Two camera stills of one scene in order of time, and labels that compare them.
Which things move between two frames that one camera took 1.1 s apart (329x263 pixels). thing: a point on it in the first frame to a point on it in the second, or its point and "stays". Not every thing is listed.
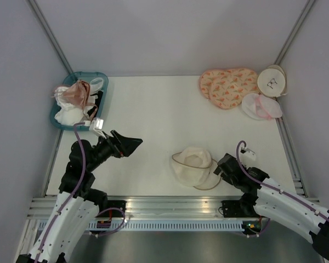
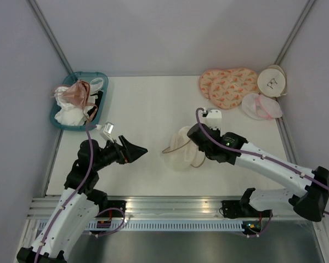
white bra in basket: (71, 114) stays
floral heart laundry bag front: (228, 90) stays
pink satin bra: (78, 93) stays
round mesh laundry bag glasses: (194, 167) to (183, 152)
